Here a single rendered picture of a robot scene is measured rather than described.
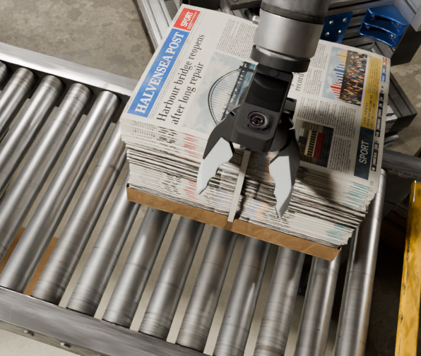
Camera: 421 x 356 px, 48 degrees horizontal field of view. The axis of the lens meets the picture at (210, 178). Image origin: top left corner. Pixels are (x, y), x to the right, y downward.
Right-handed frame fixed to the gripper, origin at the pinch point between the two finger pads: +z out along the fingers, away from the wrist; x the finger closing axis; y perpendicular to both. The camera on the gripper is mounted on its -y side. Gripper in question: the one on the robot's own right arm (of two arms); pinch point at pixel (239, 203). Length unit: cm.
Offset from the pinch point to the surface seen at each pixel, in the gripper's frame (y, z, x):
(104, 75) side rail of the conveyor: 40, 1, 37
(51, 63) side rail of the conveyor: 39, 1, 49
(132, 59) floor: 147, 24, 68
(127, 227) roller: 15.3, 19.5, 19.2
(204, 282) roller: 9.9, 22.1, 2.5
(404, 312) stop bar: 13.2, 17.9, -31.1
